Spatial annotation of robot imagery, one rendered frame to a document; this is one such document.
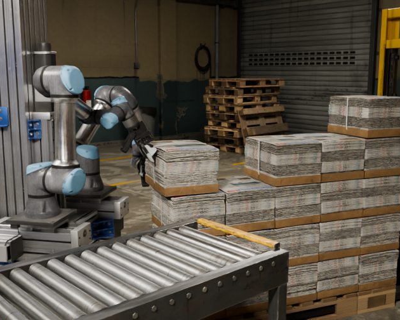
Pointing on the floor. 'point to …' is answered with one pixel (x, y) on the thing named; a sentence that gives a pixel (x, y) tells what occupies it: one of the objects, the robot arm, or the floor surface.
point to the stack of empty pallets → (242, 93)
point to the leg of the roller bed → (277, 303)
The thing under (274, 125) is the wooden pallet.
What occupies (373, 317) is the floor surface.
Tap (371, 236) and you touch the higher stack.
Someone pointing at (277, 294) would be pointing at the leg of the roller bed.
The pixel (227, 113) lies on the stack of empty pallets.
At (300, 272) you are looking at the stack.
